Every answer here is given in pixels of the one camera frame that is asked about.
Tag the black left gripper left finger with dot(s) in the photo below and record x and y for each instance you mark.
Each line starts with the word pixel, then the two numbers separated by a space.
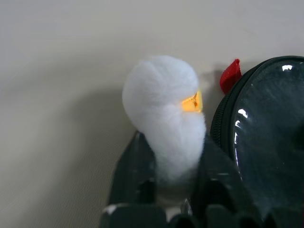
pixel 133 171

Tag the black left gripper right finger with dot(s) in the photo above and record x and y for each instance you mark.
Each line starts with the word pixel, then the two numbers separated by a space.
pixel 218 180

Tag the black red mesh pouch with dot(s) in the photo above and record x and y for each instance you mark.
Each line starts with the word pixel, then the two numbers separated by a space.
pixel 268 133

